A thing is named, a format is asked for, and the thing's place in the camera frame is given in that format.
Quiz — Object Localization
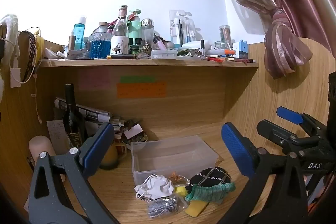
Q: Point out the yellow sponge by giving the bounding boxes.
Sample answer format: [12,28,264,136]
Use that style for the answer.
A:
[185,199,211,218]

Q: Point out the silver glitter packet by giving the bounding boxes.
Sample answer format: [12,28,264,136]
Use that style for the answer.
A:
[147,197,179,219]

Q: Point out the beige cylinder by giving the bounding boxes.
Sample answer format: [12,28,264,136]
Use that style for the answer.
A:
[28,135,57,162]

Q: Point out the yellow mug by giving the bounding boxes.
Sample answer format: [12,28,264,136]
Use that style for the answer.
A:
[100,140,127,170]

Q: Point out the brown patterned headband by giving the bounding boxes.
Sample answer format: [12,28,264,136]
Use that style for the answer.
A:
[19,31,37,83]

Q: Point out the tall blue liquid bottle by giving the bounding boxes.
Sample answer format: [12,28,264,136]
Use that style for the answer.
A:
[73,17,88,50]

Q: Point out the round blue glass bottle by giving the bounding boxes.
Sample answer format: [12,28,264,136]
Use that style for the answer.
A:
[90,22,112,59]

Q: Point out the white paper note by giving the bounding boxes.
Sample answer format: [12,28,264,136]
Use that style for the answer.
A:
[47,120,67,149]

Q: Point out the white face mask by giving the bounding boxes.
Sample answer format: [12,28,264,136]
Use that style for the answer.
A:
[134,174,175,201]

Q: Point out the small bronze hair clip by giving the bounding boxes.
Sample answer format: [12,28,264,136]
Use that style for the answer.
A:
[169,171,185,183]

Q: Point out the green lace scrunchie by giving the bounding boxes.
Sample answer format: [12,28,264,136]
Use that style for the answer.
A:
[185,182,236,204]

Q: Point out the white plastic case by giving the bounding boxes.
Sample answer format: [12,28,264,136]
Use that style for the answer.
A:
[151,49,178,60]

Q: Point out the green sticky note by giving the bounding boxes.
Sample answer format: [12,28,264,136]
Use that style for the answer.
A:
[120,76,156,83]

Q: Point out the blue and white sharpener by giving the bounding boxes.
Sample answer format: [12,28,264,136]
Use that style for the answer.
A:
[233,40,249,59]

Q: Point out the clear jar of tubes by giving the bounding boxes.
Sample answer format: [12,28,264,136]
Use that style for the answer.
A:
[219,25,232,50]

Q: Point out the white fuzzy cloth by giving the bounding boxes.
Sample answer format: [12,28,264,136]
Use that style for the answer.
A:
[0,13,19,63]

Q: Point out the dark wine bottle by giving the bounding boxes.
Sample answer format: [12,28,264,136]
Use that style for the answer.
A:
[64,84,88,149]

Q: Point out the white lying bottle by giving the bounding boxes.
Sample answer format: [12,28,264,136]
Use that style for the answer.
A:
[182,40,211,50]

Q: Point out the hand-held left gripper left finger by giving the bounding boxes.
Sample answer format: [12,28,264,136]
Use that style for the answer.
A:
[28,123,121,224]

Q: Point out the black and gold pen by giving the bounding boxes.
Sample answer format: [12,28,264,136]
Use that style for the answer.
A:
[106,54,136,60]

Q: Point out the pink striped curtain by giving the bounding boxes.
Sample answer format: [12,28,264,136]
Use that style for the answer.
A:
[206,0,332,80]

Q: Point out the rolled printed papers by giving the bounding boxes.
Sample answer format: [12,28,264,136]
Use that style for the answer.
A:
[54,97,111,123]

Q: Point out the black cloth with chain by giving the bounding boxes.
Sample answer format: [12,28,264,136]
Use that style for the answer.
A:
[189,167,232,188]

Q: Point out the pink sticky note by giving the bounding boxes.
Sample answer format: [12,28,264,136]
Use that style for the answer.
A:
[78,69,111,91]

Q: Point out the clear plastic storage box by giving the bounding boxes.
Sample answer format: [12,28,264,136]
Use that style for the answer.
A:
[131,135,219,186]

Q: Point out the orange sticky note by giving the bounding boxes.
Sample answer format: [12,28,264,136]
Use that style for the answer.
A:
[117,81,167,99]

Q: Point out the orange marker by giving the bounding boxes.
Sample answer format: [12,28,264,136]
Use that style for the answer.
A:
[209,49,237,56]

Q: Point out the clear bottle with silver cap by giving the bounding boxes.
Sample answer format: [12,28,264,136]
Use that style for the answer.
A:
[140,18,155,44]

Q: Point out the wooden shelf board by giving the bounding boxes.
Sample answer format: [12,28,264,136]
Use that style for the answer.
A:
[39,57,259,68]

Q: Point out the green pump bottle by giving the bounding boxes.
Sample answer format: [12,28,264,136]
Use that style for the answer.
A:
[127,9,142,46]

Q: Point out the white charging cable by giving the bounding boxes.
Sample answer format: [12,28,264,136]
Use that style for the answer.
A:
[9,27,43,124]

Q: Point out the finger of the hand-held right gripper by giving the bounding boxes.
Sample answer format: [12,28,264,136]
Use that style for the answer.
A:
[277,106,328,140]
[257,120,326,156]

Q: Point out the packaged toothbrush set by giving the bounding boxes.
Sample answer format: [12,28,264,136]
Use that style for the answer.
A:
[169,10,194,46]

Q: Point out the white wall charger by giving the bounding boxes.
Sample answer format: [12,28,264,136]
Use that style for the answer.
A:
[10,68,22,88]

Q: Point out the clear bottle with picture label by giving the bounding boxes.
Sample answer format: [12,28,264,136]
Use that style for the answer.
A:
[110,5,130,56]

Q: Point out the white bowl with trinkets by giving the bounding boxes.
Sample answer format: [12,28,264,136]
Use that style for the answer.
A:
[125,132,148,151]

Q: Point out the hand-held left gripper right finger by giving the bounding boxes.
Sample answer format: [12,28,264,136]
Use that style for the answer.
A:
[218,123,307,224]

